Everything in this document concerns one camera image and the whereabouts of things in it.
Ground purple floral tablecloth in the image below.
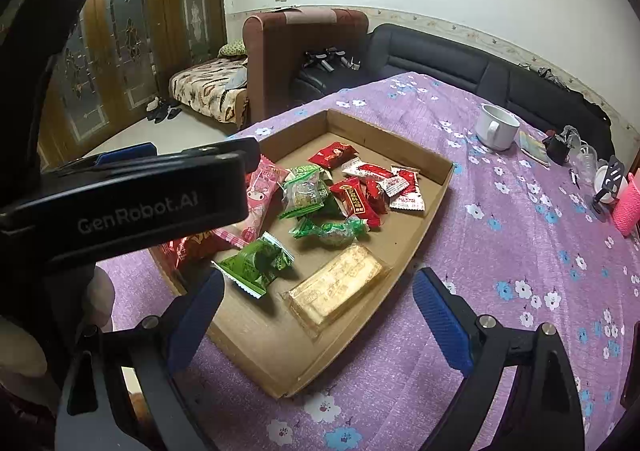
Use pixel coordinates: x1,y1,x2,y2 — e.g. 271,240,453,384
97,72,640,451

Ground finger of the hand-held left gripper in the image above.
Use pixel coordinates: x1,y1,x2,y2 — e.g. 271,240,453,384
50,142,158,176
150,136,262,169

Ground bright red snack packet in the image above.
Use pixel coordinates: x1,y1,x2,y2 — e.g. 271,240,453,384
307,142,360,169

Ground brown armchair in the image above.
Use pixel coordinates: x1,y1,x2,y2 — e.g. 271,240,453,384
242,8,370,126

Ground black shoe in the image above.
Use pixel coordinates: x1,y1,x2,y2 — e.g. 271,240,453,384
152,103,183,124

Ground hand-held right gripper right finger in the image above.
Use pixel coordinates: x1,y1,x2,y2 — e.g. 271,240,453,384
411,267,586,451

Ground person's left hand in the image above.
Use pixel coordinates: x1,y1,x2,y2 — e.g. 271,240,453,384
0,268,117,379

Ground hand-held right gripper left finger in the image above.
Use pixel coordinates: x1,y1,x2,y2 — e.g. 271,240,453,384
54,268,226,451

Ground black metal tool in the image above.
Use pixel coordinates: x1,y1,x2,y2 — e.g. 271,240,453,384
300,47,363,74

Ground pink snack packet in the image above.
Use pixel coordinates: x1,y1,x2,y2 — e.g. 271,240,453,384
215,155,290,249

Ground small red snack packet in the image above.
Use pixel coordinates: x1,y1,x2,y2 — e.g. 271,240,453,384
362,178,391,214

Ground wooden doors with patterned glass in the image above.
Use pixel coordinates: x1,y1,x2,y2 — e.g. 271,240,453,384
37,0,226,166

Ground small black container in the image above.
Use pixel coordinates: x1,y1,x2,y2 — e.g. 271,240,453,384
545,131,573,166

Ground white and red snack packet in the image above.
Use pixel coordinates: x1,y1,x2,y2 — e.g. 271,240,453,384
382,168,426,212

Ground white round container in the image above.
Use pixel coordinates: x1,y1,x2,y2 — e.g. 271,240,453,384
594,166,618,204

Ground solid green snack packet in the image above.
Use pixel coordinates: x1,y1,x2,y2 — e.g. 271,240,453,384
212,232,296,301

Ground long golden snack packet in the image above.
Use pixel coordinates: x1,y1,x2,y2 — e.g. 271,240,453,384
282,245,391,339

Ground dark red snack packet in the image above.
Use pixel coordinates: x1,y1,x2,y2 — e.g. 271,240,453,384
330,177,382,229

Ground pink basket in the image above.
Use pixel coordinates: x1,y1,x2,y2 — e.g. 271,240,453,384
611,171,640,237

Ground white cup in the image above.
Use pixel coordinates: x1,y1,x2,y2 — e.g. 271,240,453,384
475,104,522,152

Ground black stand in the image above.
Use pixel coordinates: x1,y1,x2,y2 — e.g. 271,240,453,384
592,155,626,212

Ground shallow cardboard box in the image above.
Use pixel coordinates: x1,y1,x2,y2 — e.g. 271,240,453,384
150,107,455,399

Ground small pale booklet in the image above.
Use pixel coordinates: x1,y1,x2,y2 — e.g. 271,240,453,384
519,131,551,166

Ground black sofa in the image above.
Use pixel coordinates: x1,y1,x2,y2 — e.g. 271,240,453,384
290,23,616,162

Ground patterned brown blanket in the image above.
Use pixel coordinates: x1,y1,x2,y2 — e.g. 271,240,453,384
169,56,251,124

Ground green twisted candy wrapper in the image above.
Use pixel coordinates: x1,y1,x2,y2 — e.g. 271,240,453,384
291,217,371,248

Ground pale green clear snack packet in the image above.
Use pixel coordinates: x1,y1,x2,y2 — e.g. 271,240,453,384
277,165,333,220

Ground shiny red snack packet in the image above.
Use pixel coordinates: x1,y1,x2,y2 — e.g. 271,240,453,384
162,228,236,264

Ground red and white candy packet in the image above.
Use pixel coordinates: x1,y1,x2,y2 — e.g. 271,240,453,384
341,157,401,184

